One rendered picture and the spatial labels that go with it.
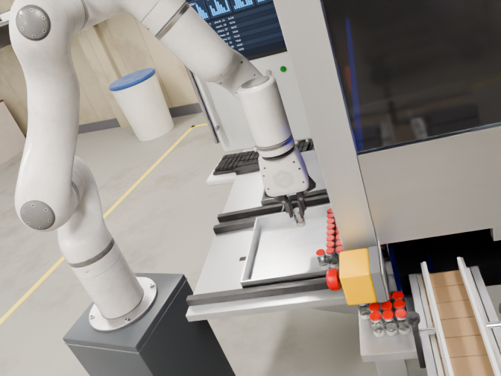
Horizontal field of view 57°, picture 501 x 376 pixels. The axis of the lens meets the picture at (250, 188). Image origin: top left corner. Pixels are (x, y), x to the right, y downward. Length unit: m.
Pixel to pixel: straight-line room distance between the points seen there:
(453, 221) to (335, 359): 1.27
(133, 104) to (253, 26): 3.44
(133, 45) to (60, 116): 4.60
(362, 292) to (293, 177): 0.31
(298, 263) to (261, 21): 0.96
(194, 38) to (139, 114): 4.24
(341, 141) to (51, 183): 0.60
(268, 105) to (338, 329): 1.40
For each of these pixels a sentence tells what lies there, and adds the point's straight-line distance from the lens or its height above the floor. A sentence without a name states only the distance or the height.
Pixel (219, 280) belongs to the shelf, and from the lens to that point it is 1.17.
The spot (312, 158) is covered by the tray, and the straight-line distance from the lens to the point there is 1.55.
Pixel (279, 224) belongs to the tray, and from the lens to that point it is 1.27.
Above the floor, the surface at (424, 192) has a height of 1.11.
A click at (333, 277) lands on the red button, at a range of 0.86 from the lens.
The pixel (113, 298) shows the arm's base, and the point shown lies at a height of 0.93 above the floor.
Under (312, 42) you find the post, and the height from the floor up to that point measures 1.41.
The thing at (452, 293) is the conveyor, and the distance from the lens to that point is 0.92.
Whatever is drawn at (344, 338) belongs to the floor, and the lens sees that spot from 2.12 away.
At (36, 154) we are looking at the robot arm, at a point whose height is 1.33.
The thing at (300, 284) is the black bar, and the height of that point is 0.90.
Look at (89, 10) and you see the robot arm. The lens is 1.02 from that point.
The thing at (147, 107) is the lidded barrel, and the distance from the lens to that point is 5.10.
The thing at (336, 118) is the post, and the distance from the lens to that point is 0.76.
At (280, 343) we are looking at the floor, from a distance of 2.18.
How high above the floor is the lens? 1.58
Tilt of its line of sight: 28 degrees down
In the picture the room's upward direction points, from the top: 21 degrees counter-clockwise
